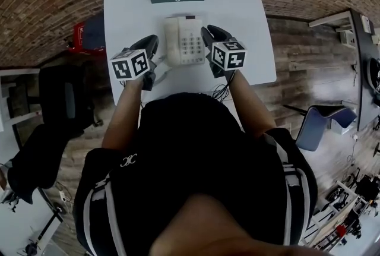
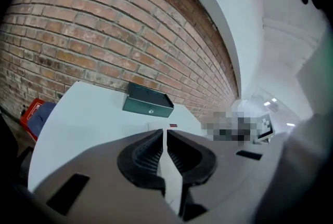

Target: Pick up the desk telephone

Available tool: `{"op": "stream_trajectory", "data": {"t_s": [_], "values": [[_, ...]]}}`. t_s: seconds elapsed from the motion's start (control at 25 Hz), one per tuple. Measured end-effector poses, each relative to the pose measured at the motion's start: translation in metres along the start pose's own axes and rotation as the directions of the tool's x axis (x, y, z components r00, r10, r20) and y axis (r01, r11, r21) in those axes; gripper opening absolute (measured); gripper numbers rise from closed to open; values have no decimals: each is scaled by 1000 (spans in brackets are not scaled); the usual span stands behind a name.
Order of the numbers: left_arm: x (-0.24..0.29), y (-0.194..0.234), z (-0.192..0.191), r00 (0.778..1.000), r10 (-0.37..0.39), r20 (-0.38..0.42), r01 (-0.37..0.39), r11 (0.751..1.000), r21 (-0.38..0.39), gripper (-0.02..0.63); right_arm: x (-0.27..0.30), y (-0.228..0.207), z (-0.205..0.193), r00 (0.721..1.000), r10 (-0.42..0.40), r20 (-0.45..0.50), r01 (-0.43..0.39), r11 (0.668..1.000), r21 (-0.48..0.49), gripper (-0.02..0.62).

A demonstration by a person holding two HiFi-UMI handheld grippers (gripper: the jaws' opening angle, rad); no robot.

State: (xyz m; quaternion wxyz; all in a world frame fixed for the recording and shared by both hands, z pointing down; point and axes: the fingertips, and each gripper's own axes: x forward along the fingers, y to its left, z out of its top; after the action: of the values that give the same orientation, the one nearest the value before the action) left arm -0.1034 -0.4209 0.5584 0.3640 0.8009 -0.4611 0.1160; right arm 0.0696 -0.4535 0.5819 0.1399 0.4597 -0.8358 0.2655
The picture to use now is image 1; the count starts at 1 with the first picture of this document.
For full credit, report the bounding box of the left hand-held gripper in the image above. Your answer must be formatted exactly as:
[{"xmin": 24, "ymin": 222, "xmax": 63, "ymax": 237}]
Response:
[{"xmin": 109, "ymin": 34, "xmax": 160, "ymax": 92}]

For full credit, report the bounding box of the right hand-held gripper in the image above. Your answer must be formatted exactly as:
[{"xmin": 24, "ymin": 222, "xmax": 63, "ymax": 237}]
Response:
[{"xmin": 200, "ymin": 24, "xmax": 248, "ymax": 79}]

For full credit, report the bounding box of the white telephone handset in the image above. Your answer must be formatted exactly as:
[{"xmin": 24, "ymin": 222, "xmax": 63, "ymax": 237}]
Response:
[{"xmin": 163, "ymin": 17, "xmax": 182, "ymax": 66}]

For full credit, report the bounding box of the white desk telephone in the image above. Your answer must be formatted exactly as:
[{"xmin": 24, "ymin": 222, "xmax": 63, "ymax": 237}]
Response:
[{"xmin": 162, "ymin": 13, "xmax": 207, "ymax": 66}]

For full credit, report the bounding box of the person's left forearm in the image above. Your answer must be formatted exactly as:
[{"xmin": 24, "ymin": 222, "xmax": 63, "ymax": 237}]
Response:
[{"xmin": 102, "ymin": 80, "xmax": 144, "ymax": 151}]

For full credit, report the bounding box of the person's right forearm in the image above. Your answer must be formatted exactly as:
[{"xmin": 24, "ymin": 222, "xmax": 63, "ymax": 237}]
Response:
[{"xmin": 229, "ymin": 68, "xmax": 277, "ymax": 140}]

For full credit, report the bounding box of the white table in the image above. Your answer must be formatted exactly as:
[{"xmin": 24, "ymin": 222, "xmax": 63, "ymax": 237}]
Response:
[{"xmin": 103, "ymin": 0, "xmax": 278, "ymax": 132}]

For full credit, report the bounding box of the dark blue cloth bag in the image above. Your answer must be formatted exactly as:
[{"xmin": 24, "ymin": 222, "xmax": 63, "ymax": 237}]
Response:
[{"xmin": 84, "ymin": 14, "xmax": 106, "ymax": 48}]

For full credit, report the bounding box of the red fire equipment box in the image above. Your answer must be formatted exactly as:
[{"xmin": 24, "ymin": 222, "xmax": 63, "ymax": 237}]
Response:
[{"xmin": 72, "ymin": 15, "xmax": 106, "ymax": 53}]

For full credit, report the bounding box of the person's black shirt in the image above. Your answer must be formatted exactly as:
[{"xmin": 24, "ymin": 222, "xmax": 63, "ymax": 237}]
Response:
[{"xmin": 72, "ymin": 92, "xmax": 319, "ymax": 256}]

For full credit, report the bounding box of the small white box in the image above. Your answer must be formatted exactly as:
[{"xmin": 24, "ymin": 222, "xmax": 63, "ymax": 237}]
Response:
[{"xmin": 339, "ymin": 29, "xmax": 357, "ymax": 46}]

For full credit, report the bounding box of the blue chair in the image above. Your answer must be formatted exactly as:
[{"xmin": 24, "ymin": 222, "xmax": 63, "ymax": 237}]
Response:
[{"xmin": 283, "ymin": 103, "xmax": 358, "ymax": 153}]

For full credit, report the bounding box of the white desk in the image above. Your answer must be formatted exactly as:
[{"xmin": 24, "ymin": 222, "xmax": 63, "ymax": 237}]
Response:
[{"xmin": 0, "ymin": 68, "xmax": 41, "ymax": 133}]

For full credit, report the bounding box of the dark grey desk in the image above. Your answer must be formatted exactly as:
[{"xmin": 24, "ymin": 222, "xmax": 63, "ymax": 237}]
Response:
[{"xmin": 308, "ymin": 8, "xmax": 380, "ymax": 131}]

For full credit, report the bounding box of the white carton box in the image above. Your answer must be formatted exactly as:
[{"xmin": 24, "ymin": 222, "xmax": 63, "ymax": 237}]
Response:
[{"xmin": 330, "ymin": 117, "xmax": 357, "ymax": 136}]

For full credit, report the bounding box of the round black white device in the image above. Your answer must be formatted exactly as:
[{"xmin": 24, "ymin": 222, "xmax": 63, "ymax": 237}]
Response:
[{"xmin": 367, "ymin": 56, "xmax": 380, "ymax": 93}]

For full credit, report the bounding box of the person's chin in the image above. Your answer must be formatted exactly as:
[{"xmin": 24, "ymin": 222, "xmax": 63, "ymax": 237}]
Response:
[{"xmin": 149, "ymin": 191, "xmax": 302, "ymax": 256}]

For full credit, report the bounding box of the white equipment rack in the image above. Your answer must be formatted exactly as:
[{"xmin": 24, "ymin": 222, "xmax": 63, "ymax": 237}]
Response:
[{"xmin": 302, "ymin": 167, "xmax": 380, "ymax": 256}]

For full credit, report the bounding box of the white workbench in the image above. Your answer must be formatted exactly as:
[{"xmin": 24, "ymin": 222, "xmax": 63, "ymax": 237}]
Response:
[{"xmin": 0, "ymin": 188, "xmax": 65, "ymax": 256}]

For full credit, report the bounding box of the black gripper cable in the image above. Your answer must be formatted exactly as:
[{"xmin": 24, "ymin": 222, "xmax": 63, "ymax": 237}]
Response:
[{"xmin": 211, "ymin": 71, "xmax": 236, "ymax": 102}]

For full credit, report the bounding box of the grey black shoulder strap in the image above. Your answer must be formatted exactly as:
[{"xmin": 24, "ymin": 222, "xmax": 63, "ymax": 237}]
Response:
[
  {"xmin": 82, "ymin": 176, "xmax": 127, "ymax": 256},
  {"xmin": 261, "ymin": 132, "xmax": 312, "ymax": 246}
]

